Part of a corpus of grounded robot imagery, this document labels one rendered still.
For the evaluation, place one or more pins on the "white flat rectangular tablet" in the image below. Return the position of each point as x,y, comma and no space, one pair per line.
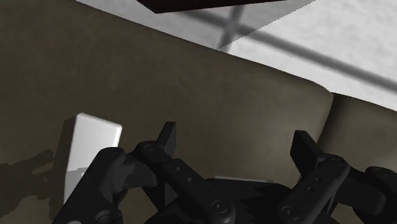
88,145

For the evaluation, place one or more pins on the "olive brown sofa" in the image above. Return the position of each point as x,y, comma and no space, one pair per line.
198,102

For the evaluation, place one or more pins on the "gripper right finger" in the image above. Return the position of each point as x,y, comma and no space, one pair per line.
322,176

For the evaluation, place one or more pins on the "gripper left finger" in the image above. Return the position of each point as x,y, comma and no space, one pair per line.
173,169

